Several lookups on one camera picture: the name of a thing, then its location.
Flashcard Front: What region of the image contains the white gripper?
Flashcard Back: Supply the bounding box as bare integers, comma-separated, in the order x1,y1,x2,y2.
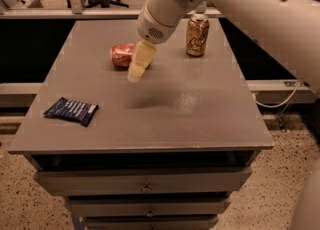
127,6,176,82

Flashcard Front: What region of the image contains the grey drawer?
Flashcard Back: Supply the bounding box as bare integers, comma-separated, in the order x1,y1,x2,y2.
85,216,218,230
34,167,252,196
65,198,230,217

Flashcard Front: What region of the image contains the bottom grey drawer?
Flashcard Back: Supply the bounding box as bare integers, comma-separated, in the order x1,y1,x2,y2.
85,216,218,230

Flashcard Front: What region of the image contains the gold soda can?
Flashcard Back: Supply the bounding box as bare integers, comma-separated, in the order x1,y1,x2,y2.
186,14,210,57

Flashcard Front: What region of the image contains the blue snack bag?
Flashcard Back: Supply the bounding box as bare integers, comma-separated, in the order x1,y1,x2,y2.
43,97,99,127

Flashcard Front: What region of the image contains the white cable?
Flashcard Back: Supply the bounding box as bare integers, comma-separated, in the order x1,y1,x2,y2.
252,81,302,110

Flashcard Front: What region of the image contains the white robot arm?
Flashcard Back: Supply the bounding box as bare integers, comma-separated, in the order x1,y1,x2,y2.
137,0,320,95

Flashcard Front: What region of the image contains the red coke can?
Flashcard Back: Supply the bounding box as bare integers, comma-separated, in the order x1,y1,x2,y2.
110,43,137,67

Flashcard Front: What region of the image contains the top grey drawer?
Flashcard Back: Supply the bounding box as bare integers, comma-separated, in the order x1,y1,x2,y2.
34,167,252,196

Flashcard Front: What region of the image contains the middle grey drawer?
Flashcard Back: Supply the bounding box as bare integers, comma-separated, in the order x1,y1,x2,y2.
65,198,230,217

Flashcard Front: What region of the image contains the grey drawer cabinet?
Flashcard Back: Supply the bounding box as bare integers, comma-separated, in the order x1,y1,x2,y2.
7,18,275,230

